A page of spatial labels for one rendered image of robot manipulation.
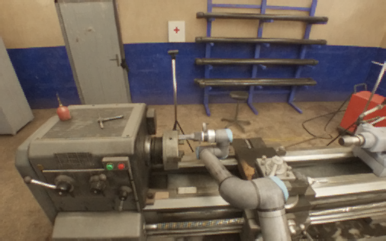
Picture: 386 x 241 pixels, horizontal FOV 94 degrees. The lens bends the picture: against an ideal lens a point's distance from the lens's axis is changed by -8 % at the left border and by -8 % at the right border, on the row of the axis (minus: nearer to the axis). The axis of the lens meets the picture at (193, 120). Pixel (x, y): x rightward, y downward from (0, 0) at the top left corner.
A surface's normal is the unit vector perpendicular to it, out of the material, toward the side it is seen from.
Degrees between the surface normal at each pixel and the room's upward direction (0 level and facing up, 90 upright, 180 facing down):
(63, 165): 90
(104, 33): 90
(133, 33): 90
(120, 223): 32
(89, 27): 90
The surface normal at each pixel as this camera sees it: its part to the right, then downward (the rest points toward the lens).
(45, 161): 0.07, 0.50
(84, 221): 0.04, -0.47
